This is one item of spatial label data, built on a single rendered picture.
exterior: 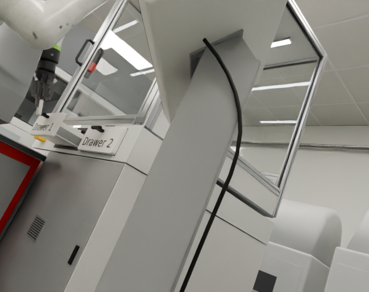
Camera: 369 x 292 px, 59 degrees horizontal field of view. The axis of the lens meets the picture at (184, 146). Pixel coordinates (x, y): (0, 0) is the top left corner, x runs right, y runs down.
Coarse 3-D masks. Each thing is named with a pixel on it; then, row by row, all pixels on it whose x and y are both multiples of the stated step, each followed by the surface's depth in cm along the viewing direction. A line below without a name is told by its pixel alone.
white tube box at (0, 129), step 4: (0, 128) 151; (4, 128) 153; (0, 132) 151; (4, 132) 153; (8, 132) 154; (12, 132) 156; (8, 136) 155; (12, 136) 156; (16, 136) 158; (16, 140) 158
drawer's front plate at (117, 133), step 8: (88, 128) 140; (104, 128) 130; (112, 128) 125; (120, 128) 120; (88, 136) 136; (96, 136) 131; (104, 136) 126; (112, 136) 122; (120, 136) 118; (80, 144) 138; (88, 144) 132; (104, 144) 123; (112, 144) 118; (96, 152) 127; (104, 152) 120; (112, 152) 117
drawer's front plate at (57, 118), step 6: (48, 114) 148; (54, 114) 142; (60, 114) 137; (36, 120) 156; (42, 120) 150; (48, 120) 144; (54, 120) 138; (60, 120) 135; (36, 126) 151; (48, 126) 140; (54, 126) 134; (30, 132) 154; (36, 132) 147; (42, 132) 141; (48, 132) 136; (54, 132) 134
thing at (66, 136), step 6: (60, 126) 137; (66, 126) 139; (60, 132) 137; (66, 132) 139; (72, 132) 141; (78, 132) 143; (48, 138) 154; (54, 138) 146; (60, 138) 140; (66, 138) 139; (72, 138) 141; (78, 138) 142; (60, 144) 156; (66, 144) 148; (72, 144) 141; (78, 144) 143
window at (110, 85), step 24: (120, 24) 192; (120, 48) 172; (144, 48) 151; (96, 72) 179; (120, 72) 156; (144, 72) 138; (72, 96) 186; (96, 96) 162; (120, 96) 143; (144, 96) 128
